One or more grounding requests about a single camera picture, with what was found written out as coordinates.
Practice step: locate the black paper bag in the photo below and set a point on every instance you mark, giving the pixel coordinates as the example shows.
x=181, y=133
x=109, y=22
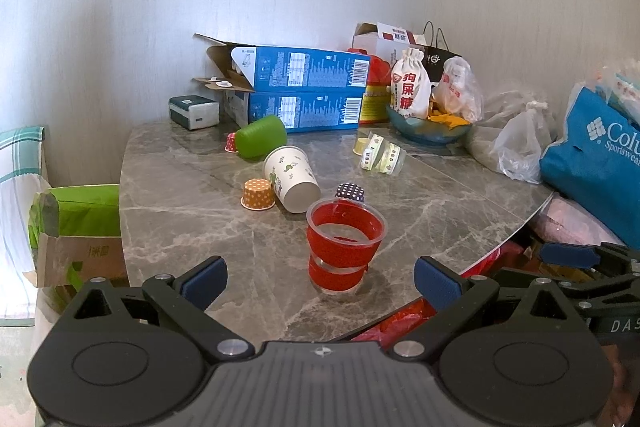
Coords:
x=440, y=53

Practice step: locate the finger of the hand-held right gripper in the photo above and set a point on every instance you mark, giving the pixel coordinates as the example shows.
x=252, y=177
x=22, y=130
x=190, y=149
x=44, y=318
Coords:
x=565, y=254
x=511, y=277

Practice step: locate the yellow red tin can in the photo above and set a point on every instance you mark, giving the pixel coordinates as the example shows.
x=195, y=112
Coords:
x=375, y=103

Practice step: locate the yellow cupcake liner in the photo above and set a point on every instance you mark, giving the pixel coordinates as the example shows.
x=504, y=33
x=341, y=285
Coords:
x=359, y=147

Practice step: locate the clear snack plastic bag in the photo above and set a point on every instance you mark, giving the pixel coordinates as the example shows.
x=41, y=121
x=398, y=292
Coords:
x=457, y=89

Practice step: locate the brown cardboard box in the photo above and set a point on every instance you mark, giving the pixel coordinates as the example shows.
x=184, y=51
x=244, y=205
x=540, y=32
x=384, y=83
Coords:
x=75, y=259

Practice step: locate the white printed paper cup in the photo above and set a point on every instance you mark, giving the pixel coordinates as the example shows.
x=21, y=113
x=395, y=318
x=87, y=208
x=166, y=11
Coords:
x=291, y=179

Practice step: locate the crumpled clear plastic bag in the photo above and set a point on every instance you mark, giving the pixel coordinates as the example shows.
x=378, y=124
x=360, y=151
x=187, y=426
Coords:
x=515, y=137

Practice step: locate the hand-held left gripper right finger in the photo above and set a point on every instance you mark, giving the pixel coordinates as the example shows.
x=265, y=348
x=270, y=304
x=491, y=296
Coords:
x=439, y=284

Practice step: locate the green plastic cup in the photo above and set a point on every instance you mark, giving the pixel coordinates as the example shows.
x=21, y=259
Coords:
x=260, y=137

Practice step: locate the dark dotted cupcake liner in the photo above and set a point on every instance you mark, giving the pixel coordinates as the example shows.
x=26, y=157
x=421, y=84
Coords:
x=350, y=192

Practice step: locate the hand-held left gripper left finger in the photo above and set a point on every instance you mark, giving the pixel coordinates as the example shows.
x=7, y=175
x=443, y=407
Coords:
x=204, y=283

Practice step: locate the red plastic bag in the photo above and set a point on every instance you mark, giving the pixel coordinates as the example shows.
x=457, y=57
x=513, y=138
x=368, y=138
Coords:
x=400, y=322

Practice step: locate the blue glass bowl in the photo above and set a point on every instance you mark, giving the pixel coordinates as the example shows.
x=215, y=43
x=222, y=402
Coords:
x=427, y=131

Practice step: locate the blue cardboard box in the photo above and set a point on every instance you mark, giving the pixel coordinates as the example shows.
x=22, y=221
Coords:
x=300, y=108
x=300, y=68

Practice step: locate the orange dotted cupcake liner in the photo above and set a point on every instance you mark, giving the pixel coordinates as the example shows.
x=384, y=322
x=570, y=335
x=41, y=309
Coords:
x=257, y=195

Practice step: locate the white red cardboard box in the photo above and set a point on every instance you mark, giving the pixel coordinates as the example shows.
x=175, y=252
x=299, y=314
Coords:
x=382, y=39

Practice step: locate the red plastic cup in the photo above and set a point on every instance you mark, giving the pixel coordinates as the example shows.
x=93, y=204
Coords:
x=344, y=252

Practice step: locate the white tissue pack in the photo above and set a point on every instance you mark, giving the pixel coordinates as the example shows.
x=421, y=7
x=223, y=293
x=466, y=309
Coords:
x=193, y=112

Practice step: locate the red dotted cupcake liner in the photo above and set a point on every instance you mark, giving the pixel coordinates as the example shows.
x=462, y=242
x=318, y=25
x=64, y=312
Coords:
x=231, y=142

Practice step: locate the plaid chair cloth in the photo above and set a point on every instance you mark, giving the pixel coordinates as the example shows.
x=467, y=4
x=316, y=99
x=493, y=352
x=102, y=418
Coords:
x=20, y=177

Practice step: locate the blue shopping bag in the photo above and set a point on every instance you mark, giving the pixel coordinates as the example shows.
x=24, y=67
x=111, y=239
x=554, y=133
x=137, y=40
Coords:
x=595, y=152

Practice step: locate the pink plastic bag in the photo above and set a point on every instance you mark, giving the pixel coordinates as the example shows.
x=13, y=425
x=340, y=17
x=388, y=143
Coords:
x=575, y=223

